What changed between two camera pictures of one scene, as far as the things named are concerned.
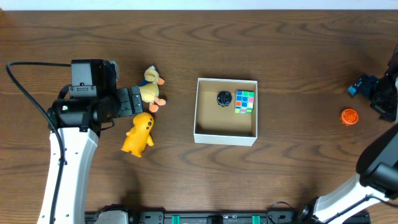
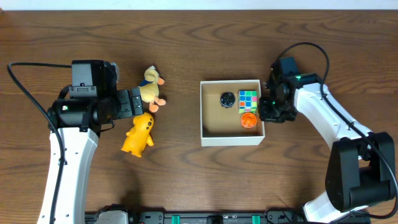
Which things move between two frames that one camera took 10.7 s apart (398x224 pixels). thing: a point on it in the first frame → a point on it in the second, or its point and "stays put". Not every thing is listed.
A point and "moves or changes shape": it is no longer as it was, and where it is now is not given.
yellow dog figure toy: (137, 139) stays put
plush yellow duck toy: (149, 89) stays put
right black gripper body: (383, 93) → (273, 110)
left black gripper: (135, 100) stays put
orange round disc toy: (349, 116) moves or changes shape
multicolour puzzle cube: (244, 101) moves or changes shape
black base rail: (230, 217) stays put
